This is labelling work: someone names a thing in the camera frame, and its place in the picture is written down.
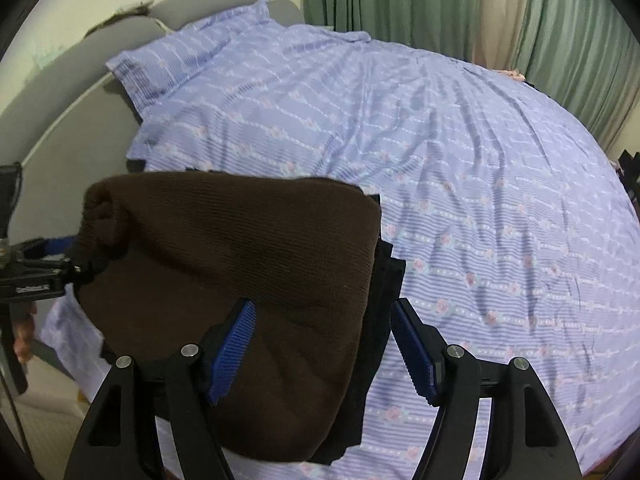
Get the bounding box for lilac striped pillow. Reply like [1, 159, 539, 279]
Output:
[105, 0, 274, 112]

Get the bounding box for bed with blue floral sheet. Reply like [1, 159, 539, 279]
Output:
[40, 0, 640, 480]

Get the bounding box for stack of black clothes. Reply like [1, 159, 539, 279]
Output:
[310, 195, 407, 466]

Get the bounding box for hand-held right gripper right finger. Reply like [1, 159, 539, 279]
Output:
[391, 298, 584, 480]

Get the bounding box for dark brown pants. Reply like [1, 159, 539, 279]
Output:
[77, 170, 384, 464]

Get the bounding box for person's left hand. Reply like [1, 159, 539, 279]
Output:
[13, 302, 39, 366]

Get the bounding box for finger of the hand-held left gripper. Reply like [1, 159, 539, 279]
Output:
[22, 236, 81, 257]
[62, 254, 109, 286]

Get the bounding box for white folded cloth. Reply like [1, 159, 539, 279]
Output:
[40, 285, 326, 480]

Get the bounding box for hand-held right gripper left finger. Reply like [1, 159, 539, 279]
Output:
[64, 298, 257, 480]

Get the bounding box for green curtain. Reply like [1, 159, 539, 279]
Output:
[299, 0, 487, 64]
[515, 0, 640, 152]

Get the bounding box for beige curtain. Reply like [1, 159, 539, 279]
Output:
[472, 0, 534, 74]

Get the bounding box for black bag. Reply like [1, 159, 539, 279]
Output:
[617, 149, 640, 197]

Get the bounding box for grey padded headboard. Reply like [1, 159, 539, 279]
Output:
[0, 0, 307, 242]

